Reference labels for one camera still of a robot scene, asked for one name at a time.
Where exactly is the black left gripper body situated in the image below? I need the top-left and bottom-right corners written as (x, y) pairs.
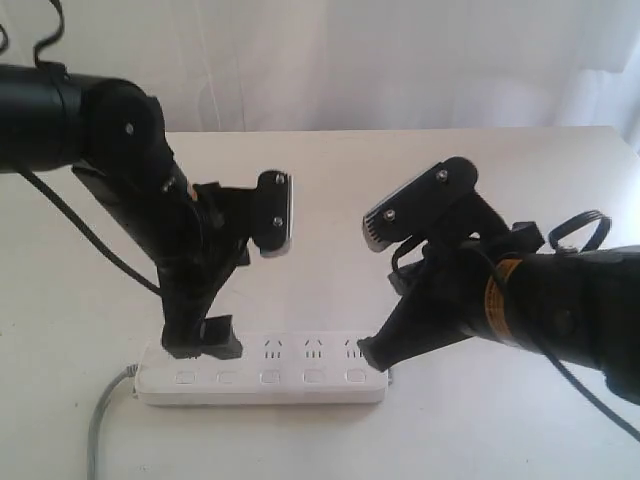
top-left (72, 164), bottom-right (257, 330)

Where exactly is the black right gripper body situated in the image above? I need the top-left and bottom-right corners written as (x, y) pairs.
top-left (374, 192), bottom-right (544, 350)

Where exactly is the white power strip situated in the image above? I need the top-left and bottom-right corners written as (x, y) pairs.
top-left (134, 331), bottom-right (390, 407)

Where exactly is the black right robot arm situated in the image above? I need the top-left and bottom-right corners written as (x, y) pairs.
top-left (359, 193), bottom-right (639, 403)

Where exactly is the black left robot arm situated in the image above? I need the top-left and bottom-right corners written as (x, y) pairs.
top-left (1, 63), bottom-right (254, 360)

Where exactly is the white sheer curtain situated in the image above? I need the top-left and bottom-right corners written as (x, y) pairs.
top-left (1, 1), bottom-right (639, 147)

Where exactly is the grey power cable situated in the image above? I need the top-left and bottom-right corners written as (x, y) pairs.
top-left (85, 363), bottom-right (139, 480)

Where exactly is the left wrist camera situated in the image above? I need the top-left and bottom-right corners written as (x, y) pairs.
top-left (250, 170), bottom-right (293, 258)

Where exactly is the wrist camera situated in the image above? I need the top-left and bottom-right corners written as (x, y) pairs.
top-left (362, 156), bottom-right (478, 253)
top-left (250, 170), bottom-right (293, 258)

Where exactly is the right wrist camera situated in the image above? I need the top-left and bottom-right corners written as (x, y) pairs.
top-left (362, 156), bottom-right (478, 253)

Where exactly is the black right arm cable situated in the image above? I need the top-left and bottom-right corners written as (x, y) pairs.
top-left (389, 209), bottom-right (640, 439)

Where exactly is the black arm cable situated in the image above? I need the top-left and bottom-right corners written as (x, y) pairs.
top-left (389, 209), bottom-right (640, 439)
top-left (0, 0), bottom-right (164, 296)

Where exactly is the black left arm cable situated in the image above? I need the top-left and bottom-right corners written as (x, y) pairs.
top-left (0, 0), bottom-right (164, 296)

